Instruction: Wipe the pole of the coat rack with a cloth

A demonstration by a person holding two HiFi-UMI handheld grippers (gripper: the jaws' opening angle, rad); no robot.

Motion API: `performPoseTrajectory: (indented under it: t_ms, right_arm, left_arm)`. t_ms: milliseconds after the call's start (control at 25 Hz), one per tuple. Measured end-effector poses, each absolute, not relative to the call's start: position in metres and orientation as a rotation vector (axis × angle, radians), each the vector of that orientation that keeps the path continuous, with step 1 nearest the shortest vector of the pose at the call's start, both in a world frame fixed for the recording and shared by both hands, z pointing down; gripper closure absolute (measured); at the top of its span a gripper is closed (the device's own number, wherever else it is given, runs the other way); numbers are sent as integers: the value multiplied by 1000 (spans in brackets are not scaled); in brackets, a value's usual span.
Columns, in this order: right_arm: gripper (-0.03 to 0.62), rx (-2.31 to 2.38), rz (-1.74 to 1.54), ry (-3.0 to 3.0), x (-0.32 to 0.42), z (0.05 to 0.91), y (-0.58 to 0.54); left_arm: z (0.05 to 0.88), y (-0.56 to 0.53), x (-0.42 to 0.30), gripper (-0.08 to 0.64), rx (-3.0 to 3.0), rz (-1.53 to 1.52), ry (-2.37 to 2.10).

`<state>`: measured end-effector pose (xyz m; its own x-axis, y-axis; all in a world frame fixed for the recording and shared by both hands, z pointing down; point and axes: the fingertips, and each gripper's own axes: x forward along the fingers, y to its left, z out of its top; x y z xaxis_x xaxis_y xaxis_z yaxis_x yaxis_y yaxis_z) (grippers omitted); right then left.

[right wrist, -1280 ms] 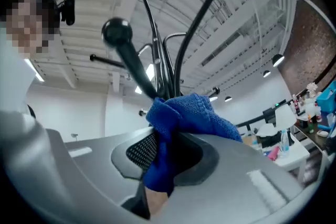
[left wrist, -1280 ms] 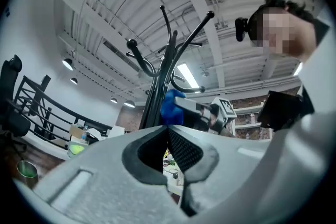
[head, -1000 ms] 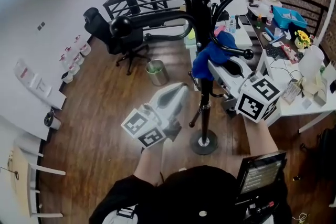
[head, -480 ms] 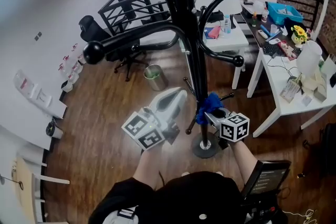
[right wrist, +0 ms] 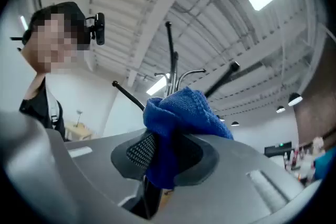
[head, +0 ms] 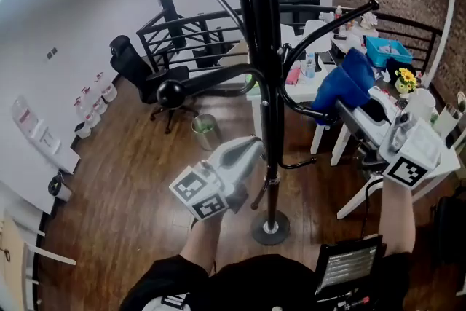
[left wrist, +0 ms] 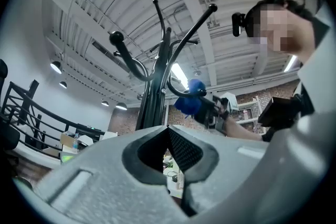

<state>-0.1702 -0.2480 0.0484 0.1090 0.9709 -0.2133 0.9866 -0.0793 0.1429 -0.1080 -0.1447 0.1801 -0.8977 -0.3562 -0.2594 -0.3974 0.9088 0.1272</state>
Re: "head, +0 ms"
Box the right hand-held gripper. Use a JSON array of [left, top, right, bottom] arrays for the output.
[[334, 87, 441, 190]]

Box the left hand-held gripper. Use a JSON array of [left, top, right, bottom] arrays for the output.
[[169, 135, 264, 221]]

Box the blue cloth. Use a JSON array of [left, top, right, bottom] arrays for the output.
[[311, 47, 376, 125]]

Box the black coat rack stand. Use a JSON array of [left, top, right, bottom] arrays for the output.
[[156, 0, 380, 247]]

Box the person's left forearm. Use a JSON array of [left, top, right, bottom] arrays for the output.
[[180, 216, 223, 272]]

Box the person's right forearm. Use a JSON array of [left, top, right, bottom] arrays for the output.
[[378, 178, 416, 256]]

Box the steel trash bin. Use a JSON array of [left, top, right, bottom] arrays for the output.
[[191, 114, 222, 152]]

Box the white lamp brass base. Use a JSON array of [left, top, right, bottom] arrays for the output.
[[403, 87, 437, 128]]

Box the yellow sunflower pot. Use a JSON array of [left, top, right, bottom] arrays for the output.
[[395, 67, 418, 95]]

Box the blue plastic bin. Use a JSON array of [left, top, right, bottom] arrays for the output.
[[365, 35, 414, 68]]

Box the white square container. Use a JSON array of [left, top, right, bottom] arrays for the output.
[[435, 103, 463, 139]]

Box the green tray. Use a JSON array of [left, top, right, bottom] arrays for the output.
[[244, 71, 261, 92]]

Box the white table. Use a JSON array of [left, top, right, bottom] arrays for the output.
[[247, 23, 328, 143], [311, 83, 462, 219]]

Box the clear plastic water bottle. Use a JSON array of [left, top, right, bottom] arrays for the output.
[[304, 52, 317, 79]]

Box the pink pouch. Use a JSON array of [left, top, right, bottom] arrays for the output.
[[285, 67, 304, 85]]

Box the pink flowers white vase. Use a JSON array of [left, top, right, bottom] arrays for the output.
[[359, 12, 379, 30]]

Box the white lamp black base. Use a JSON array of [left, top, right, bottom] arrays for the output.
[[304, 20, 332, 65]]

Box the white crumpled lampshade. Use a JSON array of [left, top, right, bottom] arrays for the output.
[[280, 23, 296, 47]]

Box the black office chair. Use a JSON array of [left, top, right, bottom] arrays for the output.
[[108, 34, 200, 135], [433, 185, 466, 267]]

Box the person's black shirt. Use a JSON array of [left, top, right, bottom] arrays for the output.
[[119, 251, 412, 311]]

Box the clear water jug red label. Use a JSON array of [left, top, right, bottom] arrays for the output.
[[74, 98, 102, 128], [82, 86, 108, 116], [95, 71, 119, 103]]

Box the black chest-mounted screen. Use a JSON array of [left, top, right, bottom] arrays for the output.
[[315, 235, 384, 298]]

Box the small white bin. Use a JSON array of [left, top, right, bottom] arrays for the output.
[[74, 122, 92, 139]]

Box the black stair railing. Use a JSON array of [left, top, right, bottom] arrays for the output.
[[136, 0, 443, 76]]

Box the white cylinder black end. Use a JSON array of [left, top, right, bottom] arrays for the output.
[[47, 173, 73, 202]]

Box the white chest harness strap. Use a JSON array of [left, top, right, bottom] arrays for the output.
[[141, 293, 190, 311]]

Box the black chest mount rig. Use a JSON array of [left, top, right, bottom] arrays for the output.
[[316, 288, 383, 311]]

